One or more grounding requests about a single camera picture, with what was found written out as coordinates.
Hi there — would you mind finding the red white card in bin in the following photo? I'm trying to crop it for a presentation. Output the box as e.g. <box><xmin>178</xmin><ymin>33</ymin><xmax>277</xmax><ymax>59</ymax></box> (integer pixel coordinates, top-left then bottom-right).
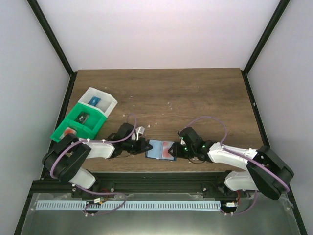
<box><xmin>61</xmin><ymin>127</ymin><xmax>76</xmax><ymax>138</ymax></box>

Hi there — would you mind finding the black VIP card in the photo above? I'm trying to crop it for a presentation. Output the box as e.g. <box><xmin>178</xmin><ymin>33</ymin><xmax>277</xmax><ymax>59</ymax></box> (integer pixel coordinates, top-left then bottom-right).
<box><xmin>75</xmin><ymin>112</ymin><xmax>89</xmax><ymax>124</ymax></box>

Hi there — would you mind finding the green bin lower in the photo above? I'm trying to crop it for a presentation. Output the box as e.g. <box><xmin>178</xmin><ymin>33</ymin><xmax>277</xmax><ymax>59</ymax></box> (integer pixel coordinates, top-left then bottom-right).
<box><xmin>50</xmin><ymin>119</ymin><xmax>96</xmax><ymax>142</ymax></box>

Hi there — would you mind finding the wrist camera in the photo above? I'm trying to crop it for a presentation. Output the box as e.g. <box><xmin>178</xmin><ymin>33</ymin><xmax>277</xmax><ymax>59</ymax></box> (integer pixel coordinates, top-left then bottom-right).
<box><xmin>135</xmin><ymin>126</ymin><xmax>145</xmax><ymax>139</ymax></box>
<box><xmin>177</xmin><ymin>131</ymin><xmax>185</xmax><ymax>145</ymax></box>

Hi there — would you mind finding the green bin upper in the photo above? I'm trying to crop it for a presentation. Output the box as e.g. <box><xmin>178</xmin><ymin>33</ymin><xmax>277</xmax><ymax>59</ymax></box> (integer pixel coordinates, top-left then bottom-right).
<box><xmin>65</xmin><ymin>103</ymin><xmax>107</xmax><ymax>136</ymax></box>

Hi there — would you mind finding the right black frame post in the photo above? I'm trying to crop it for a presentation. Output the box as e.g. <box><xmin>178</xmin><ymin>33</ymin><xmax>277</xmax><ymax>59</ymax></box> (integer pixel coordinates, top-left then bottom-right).
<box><xmin>241</xmin><ymin>0</ymin><xmax>290</xmax><ymax>76</ymax></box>

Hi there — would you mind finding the left black frame post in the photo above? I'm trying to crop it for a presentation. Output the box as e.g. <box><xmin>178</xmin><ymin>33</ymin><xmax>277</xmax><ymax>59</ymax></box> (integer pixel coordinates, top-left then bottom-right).
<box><xmin>27</xmin><ymin>0</ymin><xmax>75</xmax><ymax>77</ymax></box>

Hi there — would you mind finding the white plastic bin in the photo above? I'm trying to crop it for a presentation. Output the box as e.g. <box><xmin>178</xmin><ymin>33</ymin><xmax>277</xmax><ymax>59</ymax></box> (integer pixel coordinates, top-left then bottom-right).
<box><xmin>78</xmin><ymin>87</ymin><xmax>118</xmax><ymax>117</ymax></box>

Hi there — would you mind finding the black frame post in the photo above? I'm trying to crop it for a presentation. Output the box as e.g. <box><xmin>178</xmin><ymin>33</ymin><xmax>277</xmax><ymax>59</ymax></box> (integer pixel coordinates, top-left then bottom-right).
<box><xmin>27</xmin><ymin>0</ymin><xmax>75</xmax><ymax>77</ymax></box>
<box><xmin>241</xmin><ymin>0</ymin><xmax>290</xmax><ymax>76</ymax></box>

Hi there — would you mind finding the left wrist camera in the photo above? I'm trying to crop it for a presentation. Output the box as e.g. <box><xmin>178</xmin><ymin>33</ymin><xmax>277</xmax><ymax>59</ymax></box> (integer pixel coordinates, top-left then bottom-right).
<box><xmin>135</xmin><ymin>126</ymin><xmax>145</xmax><ymax>139</ymax></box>

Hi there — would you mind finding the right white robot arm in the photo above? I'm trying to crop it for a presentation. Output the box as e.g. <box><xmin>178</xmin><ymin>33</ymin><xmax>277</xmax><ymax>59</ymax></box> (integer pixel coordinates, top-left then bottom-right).
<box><xmin>168</xmin><ymin>127</ymin><xmax>294</xmax><ymax>200</ymax></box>

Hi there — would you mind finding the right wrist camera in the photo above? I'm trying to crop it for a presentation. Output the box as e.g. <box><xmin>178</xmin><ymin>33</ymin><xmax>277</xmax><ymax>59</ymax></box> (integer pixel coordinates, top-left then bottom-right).
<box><xmin>177</xmin><ymin>131</ymin><xmax>185</xmax><ymax>145</ymax></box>

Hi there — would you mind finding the blue card holder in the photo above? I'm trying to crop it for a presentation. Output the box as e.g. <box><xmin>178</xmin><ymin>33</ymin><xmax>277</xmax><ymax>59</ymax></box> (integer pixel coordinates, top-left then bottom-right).
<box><xmin>145</xmin><ymin>140</ymin><xmax>176</xmax><ymax>161</ymax></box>

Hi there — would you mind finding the light blue slotted cable duct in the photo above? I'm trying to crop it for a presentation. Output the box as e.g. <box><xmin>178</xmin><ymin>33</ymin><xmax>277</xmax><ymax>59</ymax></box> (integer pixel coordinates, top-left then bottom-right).
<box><xmin>35</xmin><ymin>200</ymin><xmax>221</xmax><ymax>211</ymax></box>

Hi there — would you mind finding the black aluminium front rail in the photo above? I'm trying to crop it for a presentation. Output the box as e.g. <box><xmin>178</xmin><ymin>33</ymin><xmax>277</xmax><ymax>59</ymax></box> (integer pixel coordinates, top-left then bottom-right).
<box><xmin>70</xmin><ymin>172</ymin><xmax>245</xmax><ymax>199</ymax></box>

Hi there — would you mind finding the blue card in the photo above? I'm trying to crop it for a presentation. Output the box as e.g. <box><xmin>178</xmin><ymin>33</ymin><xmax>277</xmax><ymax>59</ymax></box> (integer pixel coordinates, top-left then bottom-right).
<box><xmin>88</xmin><ymin>96</ymin><xmax>101</xmax><ymax>107</ymax></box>

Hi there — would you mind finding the green bin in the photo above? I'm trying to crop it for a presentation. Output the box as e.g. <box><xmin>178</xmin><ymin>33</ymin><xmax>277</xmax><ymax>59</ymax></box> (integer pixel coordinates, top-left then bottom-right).
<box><xmin>65</xmin><ymin>103</ymin><xmax>107</xmax><ymax>136</ymax></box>
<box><xmin>50</xmin><ymin>119</ymin><xmax>96</xmax><ymax>142</ymax></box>

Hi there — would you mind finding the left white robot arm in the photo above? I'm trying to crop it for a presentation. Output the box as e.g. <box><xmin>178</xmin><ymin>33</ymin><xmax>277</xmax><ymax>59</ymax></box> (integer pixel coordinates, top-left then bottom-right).
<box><xmin>42</xmin><ymin>123</ymin><xmax>153</xmax><ymax>189</ymax></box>

